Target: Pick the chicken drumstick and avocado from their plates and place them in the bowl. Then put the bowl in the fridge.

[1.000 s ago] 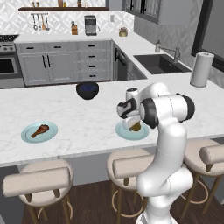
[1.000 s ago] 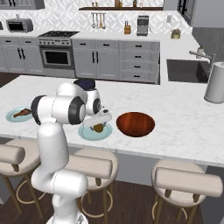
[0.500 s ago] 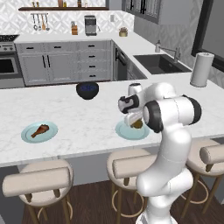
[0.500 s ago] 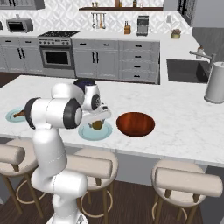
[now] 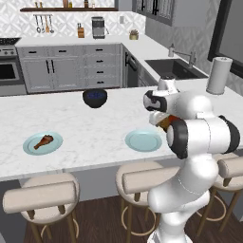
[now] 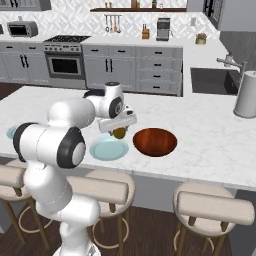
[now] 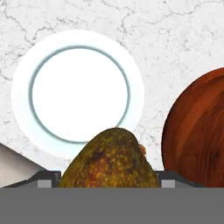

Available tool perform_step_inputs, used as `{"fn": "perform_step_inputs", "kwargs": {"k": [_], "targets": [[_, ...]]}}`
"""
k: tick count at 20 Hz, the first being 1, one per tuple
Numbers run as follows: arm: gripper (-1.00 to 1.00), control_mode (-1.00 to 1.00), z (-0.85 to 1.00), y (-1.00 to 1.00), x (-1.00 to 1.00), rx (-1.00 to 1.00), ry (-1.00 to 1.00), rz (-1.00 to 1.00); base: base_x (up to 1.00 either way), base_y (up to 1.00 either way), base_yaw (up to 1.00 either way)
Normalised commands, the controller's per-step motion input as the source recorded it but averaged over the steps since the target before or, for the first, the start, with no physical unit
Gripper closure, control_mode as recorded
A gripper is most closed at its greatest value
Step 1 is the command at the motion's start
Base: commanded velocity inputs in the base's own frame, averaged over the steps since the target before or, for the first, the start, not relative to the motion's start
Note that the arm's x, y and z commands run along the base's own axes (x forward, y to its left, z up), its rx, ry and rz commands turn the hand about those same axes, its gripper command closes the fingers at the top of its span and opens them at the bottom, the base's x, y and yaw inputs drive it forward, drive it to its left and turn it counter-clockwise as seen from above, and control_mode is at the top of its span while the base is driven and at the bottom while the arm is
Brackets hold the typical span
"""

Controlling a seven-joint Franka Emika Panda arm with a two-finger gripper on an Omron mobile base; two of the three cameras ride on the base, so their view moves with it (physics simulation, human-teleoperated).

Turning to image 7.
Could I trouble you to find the green-brown avocado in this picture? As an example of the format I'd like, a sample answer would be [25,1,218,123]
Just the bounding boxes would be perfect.
[57,127,161,189]

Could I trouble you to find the white plate with grey ring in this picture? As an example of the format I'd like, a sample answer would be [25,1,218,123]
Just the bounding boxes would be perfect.
[10,29,145,161]

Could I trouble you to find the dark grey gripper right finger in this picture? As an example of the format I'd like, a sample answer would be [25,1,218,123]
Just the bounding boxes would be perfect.
[155,170,205,189]

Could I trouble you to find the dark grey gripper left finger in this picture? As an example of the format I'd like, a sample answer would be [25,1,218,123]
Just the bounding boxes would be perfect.
[2,170,62,189]

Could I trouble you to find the brown wooden bowl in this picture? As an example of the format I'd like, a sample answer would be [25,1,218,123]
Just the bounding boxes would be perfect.
[161,67,224,188]

